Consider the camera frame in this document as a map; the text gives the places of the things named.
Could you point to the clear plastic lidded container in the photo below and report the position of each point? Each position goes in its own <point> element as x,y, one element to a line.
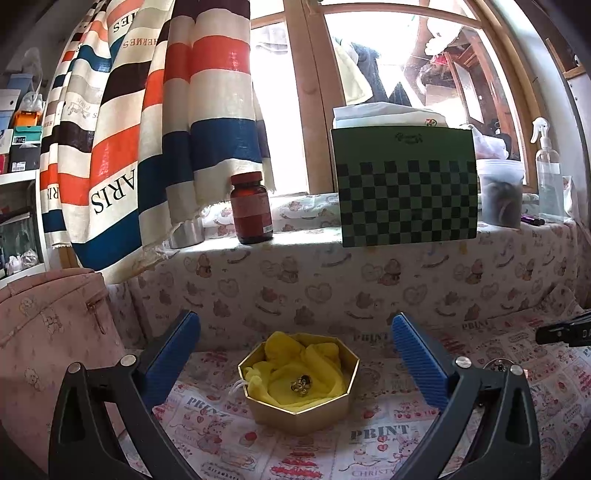
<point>501,194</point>

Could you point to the white plastic bag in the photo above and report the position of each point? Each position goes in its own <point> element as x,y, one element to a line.
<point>388,115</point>

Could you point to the purple pen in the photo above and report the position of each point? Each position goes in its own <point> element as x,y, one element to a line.
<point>533,220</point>

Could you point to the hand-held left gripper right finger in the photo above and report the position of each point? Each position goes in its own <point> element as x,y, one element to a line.
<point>418,361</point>

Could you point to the crumpled plastic bag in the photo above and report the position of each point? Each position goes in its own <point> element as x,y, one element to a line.
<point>487,145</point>

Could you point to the white shelf with boxes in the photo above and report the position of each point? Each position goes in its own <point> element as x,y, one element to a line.
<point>18,152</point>

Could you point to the dark hanging garment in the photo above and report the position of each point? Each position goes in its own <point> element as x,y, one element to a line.
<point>376,76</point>

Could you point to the metal can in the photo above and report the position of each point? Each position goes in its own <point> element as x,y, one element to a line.
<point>187,234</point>

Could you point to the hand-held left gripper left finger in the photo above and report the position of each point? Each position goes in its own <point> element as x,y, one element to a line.
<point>171,361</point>

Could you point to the gold octagonal box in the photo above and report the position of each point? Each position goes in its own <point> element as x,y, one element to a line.
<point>295,422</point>

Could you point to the bear print tablecloth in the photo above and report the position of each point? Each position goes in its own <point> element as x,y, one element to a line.
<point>323,286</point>

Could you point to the pink backpack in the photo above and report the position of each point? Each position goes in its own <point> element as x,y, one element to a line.
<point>41,350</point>

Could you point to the gold jewelry piece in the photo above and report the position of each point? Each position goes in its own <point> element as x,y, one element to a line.
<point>301,386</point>

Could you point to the clear spray bottle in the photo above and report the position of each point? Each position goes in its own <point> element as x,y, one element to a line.
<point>548,184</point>

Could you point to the green checkered board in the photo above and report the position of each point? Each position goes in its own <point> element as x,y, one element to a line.
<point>406,194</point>

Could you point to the pale yellow hanging towel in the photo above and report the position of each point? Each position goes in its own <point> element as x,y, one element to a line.
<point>353,78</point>

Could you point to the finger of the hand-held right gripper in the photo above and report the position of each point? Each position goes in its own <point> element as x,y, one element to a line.
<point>567,333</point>

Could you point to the brown pill bottle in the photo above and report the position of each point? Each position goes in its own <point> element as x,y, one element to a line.
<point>251,212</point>

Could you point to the striped curtain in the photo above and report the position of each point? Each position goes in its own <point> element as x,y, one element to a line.
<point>152,138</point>

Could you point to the wooden window frame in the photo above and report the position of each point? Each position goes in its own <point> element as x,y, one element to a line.
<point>309,92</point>

